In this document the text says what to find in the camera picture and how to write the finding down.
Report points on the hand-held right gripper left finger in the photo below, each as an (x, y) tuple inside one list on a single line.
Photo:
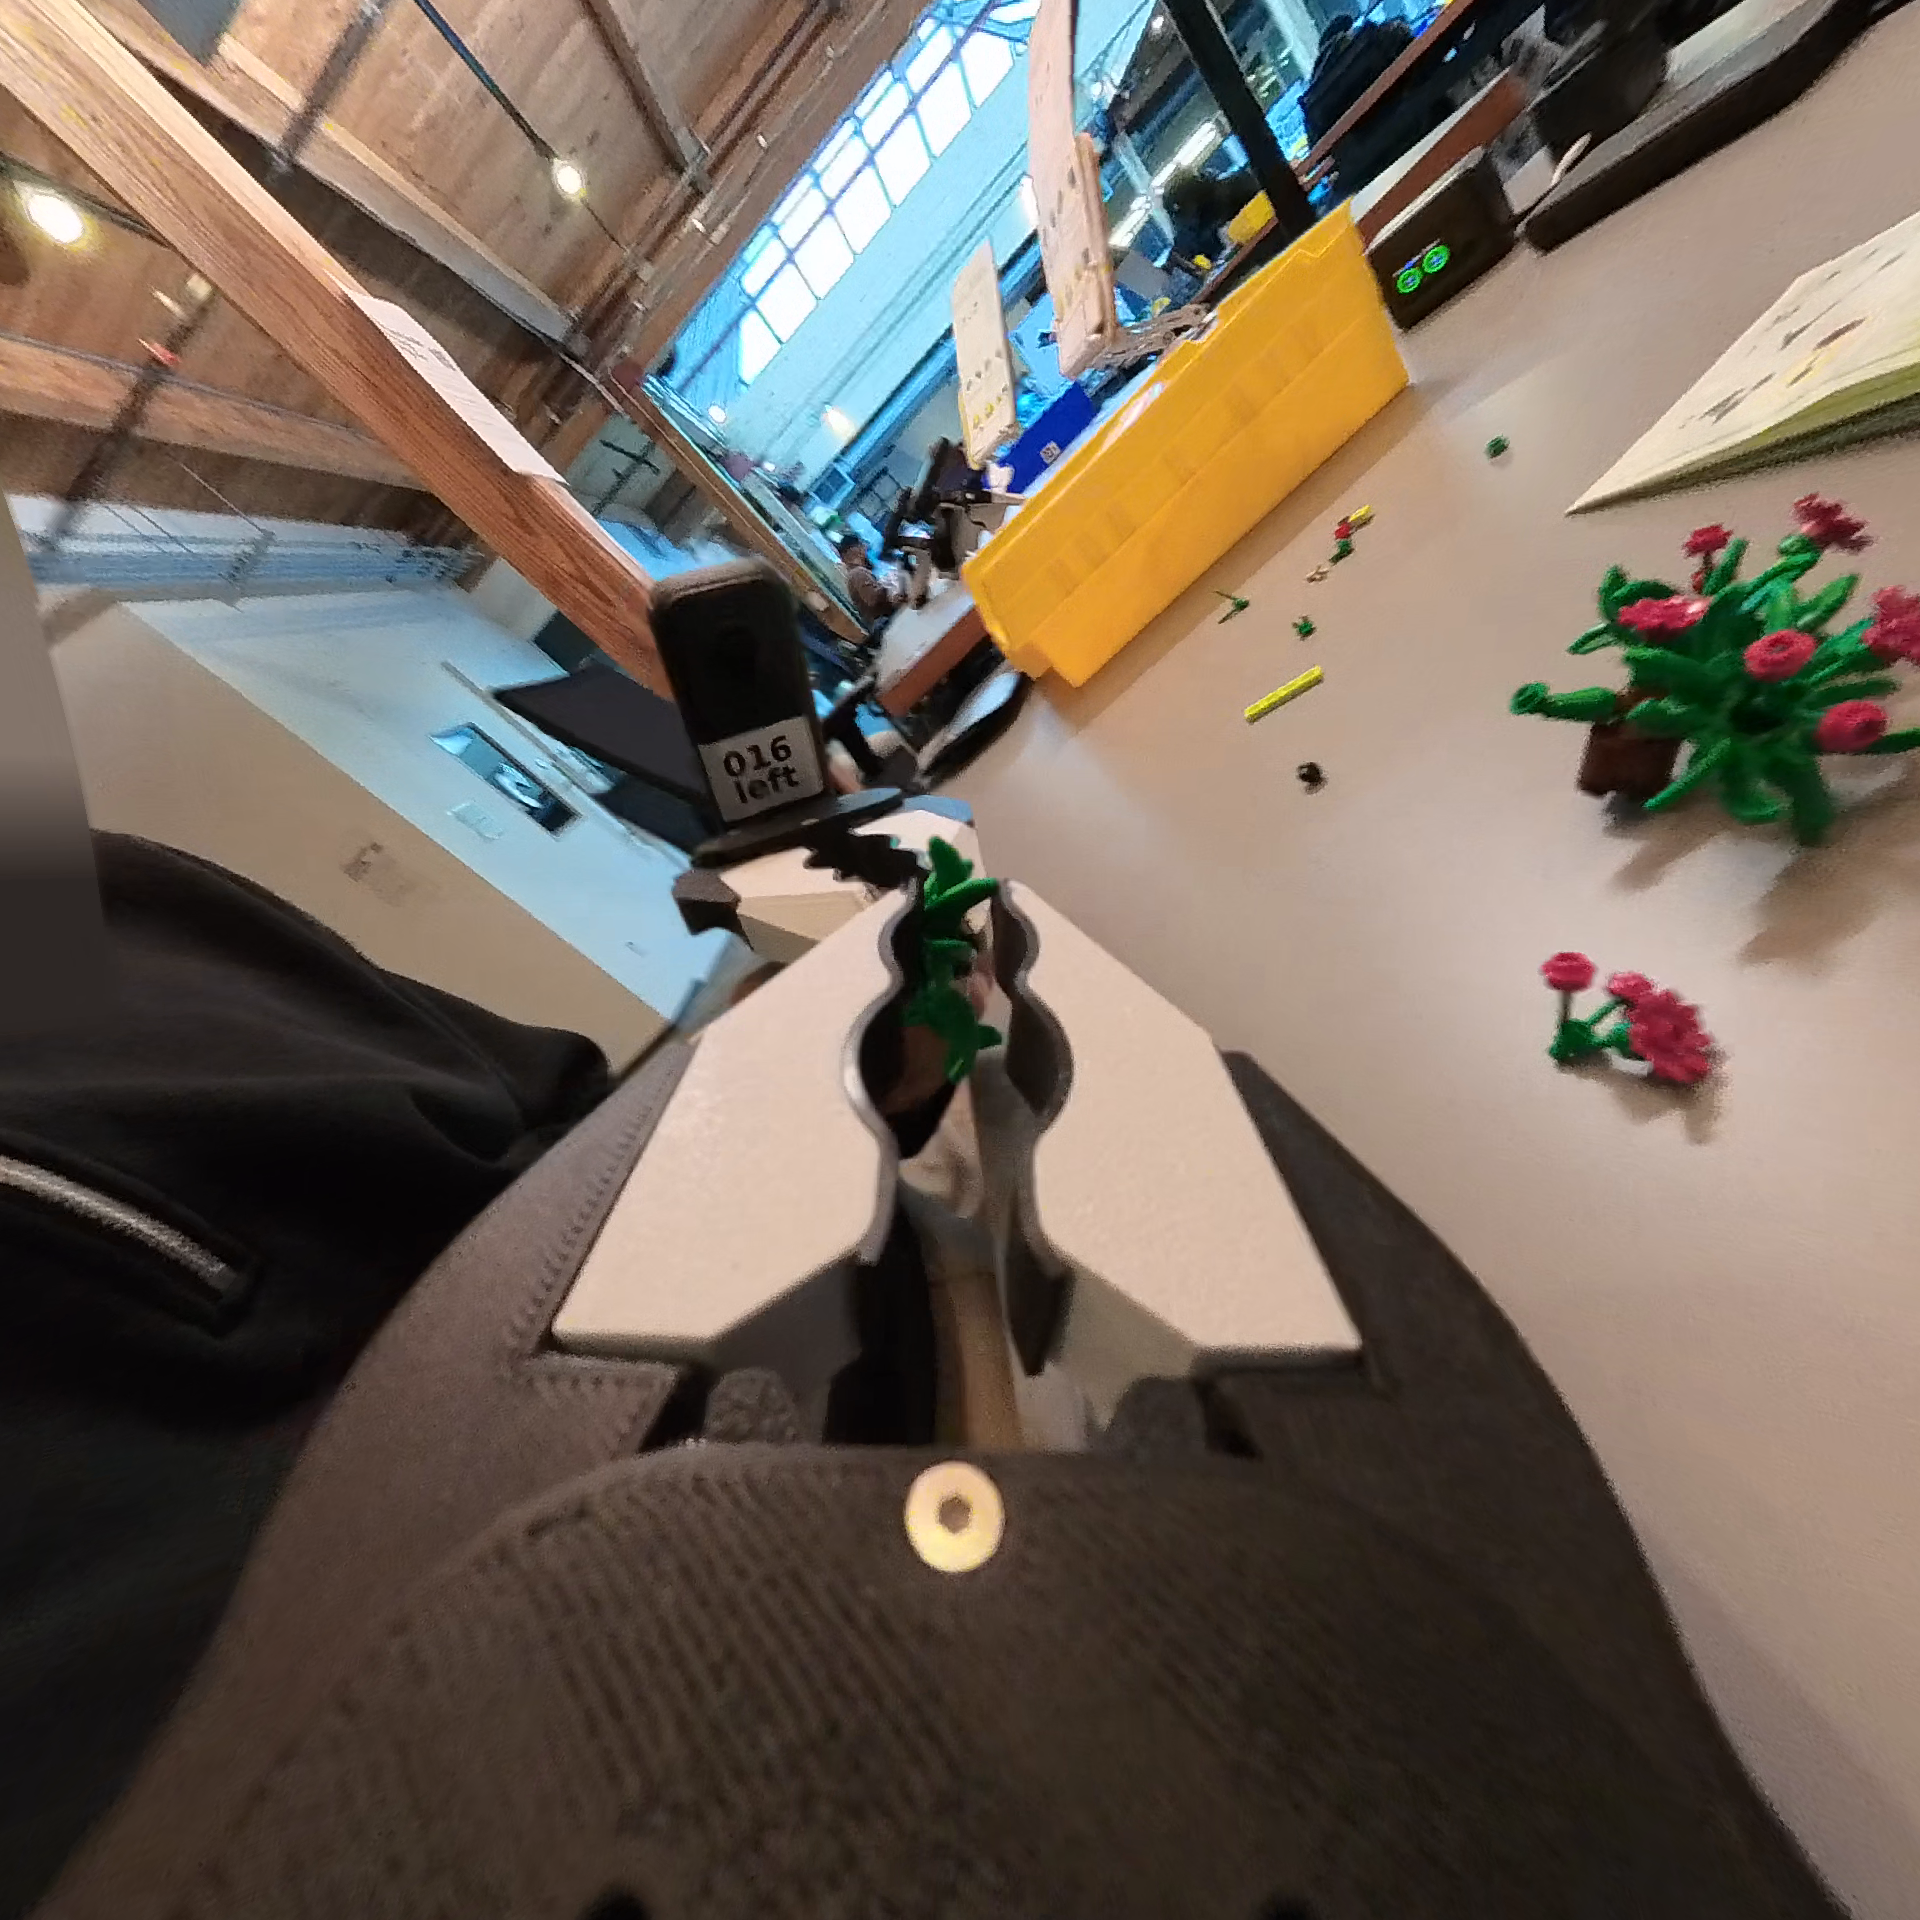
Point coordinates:
[(722, 1184)]

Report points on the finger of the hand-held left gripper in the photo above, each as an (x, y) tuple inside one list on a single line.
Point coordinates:
[(939, 832), (820, 907)]

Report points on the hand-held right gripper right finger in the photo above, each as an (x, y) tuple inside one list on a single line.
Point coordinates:
[(1186, 1200)]

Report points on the green toy leaf stem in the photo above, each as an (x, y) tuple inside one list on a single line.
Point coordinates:
[(946, 914)]

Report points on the pink toy flower sprig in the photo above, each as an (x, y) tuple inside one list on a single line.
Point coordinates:
[(1664, 1036)]

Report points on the person's left hand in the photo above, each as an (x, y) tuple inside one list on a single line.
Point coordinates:
[(922, 1080)]

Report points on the black flat panel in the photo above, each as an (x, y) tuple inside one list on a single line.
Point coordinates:
[(616, 733)]

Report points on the black and white machine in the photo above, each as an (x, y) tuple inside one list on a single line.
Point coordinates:
[(946, 509)]

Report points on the person's tan trousers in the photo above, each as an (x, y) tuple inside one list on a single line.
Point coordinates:
[(984, 1381)]

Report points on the wooden diagonal beam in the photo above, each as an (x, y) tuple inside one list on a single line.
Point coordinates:
[(451, 435)]

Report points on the lime flat toy bar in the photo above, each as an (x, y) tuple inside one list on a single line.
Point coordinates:
[(1286, 696)]

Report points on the white paper notice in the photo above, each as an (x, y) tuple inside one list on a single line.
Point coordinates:
[(451, 389)]

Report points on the short printed sign board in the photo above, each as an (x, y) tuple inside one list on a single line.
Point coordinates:
[(984, 359)]

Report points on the yellow plastic bin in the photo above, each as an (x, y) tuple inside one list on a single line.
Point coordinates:
[(1200, 451)]

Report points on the ceiling spot lamp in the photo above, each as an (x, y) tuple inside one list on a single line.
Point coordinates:
[(568, 176)]

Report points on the tall printed sign board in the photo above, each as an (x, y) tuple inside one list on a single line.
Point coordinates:
[(1068, 194)]

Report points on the green plant with pink flowers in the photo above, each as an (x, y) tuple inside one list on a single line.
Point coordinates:
[(1740, 704)]

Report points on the black steel column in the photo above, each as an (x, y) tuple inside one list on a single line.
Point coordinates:
[(1230, 105)]

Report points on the black box with green lights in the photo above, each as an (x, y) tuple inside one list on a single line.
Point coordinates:
[(1442, 240)]

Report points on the open instruction booklet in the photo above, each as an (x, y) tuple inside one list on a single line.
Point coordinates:
[(1770, 375)]

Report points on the black flat case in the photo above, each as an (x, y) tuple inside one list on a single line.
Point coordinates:
[(1694, 135)]

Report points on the small dark wall window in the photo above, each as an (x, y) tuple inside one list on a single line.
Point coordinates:
[(503, 779)]

